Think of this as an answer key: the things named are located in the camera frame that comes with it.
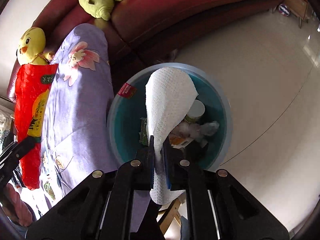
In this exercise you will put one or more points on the person's left hand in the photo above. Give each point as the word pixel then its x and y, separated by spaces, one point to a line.
pixel 23 215

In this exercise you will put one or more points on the white paper towel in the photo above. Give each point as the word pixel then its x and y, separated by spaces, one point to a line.
pixel 170 93

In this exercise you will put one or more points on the dark red leather sofa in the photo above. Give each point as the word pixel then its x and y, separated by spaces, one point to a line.
pixel 143 31

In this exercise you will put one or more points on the red plastic snack bag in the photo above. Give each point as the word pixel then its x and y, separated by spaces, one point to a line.
pixel 32 89

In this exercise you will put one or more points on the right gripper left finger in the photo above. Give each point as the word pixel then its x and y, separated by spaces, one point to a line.
pixel 100 207

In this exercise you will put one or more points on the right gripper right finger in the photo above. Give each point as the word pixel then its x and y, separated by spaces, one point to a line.
pixel 218 206

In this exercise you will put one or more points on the small ball under table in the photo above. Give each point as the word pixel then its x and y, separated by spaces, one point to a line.
pixel 284 10

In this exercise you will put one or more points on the yellow chick plush toy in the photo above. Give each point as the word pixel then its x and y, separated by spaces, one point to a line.
pixel 31 48

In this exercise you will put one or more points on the crumpled clear plastic bag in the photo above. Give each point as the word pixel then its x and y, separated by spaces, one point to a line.
pixel 196 131

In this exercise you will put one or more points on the red label on bin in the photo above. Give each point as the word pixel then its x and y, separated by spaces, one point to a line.
pixel 127 91

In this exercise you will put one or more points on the wooden side table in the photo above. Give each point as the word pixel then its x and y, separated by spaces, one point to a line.
pixel 301 9

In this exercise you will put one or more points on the green white medicine box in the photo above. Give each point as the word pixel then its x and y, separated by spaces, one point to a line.
pixel 143 137

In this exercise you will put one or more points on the long white green box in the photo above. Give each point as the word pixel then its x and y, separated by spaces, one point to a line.
pixel 179 142

